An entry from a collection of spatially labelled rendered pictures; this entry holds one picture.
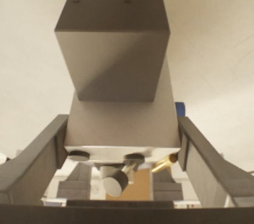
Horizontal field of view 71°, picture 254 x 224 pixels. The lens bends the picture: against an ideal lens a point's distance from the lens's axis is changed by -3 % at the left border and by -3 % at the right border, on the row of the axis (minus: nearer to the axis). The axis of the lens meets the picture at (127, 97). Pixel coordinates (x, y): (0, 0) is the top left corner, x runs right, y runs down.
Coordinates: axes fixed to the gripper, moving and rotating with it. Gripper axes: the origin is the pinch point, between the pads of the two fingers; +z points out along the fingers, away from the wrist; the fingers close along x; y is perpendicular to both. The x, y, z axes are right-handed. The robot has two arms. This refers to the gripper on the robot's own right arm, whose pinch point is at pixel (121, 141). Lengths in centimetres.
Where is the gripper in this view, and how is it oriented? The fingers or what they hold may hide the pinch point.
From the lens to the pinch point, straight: 28.8
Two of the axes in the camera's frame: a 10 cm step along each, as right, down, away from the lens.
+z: 0.1, -8.3, 5.6
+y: 0.2, -5.6, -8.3
